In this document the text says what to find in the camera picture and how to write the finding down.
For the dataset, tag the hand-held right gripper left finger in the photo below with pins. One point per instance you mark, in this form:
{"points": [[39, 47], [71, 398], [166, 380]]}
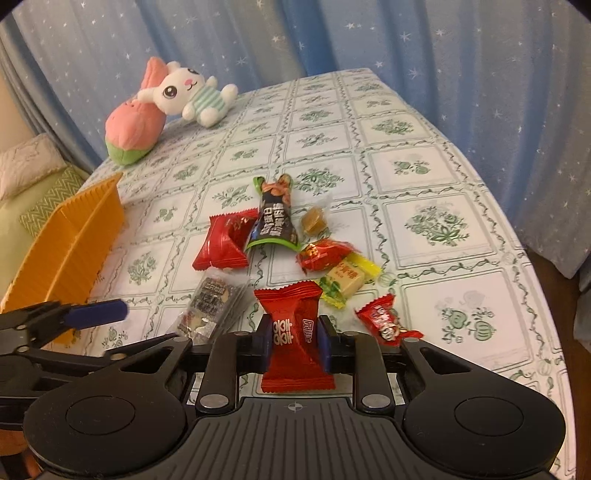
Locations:
{"points": [[266, 344]]}

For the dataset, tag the orange plastic tray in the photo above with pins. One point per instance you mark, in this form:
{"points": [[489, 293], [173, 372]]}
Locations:
{"points": [[60, 249]]}

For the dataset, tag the caramel candy in clear wrapper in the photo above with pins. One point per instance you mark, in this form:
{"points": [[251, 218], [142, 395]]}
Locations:
{"points": [[313, 220]]}

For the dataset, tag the light green sofa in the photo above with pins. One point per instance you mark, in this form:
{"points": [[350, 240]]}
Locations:
{"points": [[18, 217]]}

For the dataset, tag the crinkled red foil candy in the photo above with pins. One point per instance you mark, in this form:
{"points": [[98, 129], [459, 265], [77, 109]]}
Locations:
{"points": [[321, 254]]}

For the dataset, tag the small red candy cartoon print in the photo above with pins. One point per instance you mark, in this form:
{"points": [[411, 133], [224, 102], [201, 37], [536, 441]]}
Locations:
{"points": [[387, 323]]}

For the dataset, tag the red snack packet white print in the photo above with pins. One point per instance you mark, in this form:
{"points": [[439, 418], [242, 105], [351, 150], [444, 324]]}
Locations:
{"points": [[295, 323]]}

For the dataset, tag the yellow candy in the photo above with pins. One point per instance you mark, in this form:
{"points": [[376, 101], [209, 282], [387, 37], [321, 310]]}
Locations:
{"points": [[344, 277]]}

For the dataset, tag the blue star-print curtain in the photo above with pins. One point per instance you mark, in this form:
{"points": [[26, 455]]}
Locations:
{"points": [[323, 41]]}

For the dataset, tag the plain red snack packet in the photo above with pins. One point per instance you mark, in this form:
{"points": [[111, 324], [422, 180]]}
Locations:
{"points": [[224, 242]]}

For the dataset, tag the pink starfish plush toy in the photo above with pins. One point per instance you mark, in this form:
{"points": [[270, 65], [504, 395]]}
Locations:
{"points": [[134, 124]]}

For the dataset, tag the green zigzag cushion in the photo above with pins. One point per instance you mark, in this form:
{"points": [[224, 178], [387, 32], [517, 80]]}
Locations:
{"points": [[53, 198]]}

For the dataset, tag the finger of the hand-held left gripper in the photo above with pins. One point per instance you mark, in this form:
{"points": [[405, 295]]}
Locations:
{"points": [[55, 357], [97, 312]]}

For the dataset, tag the white embroidered cushion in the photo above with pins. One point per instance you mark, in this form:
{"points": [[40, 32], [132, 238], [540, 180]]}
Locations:
{"points": [[25, 164]]}

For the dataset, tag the white bunny plush toy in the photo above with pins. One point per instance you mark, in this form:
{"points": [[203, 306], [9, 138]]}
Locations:
{"points": [[189, 94]]}

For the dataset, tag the silver clear snack packet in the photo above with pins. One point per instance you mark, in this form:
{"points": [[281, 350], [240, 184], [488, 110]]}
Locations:
{"points": [[210, 307]]}

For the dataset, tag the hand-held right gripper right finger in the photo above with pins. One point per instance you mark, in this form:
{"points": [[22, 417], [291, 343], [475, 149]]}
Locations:
{"points": [[324, 346]]}

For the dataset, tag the black and green snack packet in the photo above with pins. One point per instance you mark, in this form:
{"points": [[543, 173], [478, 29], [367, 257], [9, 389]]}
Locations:
{"points": [[273, 217]]}

